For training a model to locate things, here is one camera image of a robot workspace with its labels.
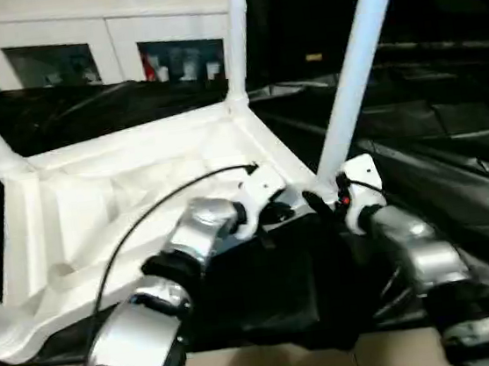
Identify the white jar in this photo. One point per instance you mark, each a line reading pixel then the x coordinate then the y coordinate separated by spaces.
pixel 163 73

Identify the black work mat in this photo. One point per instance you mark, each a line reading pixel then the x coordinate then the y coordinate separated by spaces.
pixel 443 147

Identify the white plastic table top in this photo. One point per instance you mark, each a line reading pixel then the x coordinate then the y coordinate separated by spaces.
pixel 118 197

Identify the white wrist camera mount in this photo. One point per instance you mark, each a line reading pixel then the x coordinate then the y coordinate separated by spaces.
pixel 259 194
pixel 363 178

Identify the dark long rod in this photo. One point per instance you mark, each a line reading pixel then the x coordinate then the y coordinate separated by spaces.
pixel 445 46

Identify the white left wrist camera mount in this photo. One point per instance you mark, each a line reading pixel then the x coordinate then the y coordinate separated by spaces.
pixel 259 194

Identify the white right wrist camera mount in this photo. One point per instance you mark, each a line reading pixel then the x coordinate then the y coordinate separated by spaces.
pixel 363 178

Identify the small gold object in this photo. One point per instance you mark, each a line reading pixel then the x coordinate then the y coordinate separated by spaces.
pixel 314 57

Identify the white cup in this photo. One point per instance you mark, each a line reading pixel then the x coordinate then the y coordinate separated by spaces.
pixel 212 69

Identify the white glass door cabinet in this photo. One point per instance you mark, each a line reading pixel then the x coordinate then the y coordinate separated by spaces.
pixel 98 27

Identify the white tub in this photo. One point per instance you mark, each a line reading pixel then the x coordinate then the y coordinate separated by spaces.
pixel 189 69

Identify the red package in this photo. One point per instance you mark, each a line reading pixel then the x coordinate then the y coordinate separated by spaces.
pixel 149 68

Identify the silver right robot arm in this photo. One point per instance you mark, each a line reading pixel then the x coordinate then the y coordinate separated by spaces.
pixel 420 251

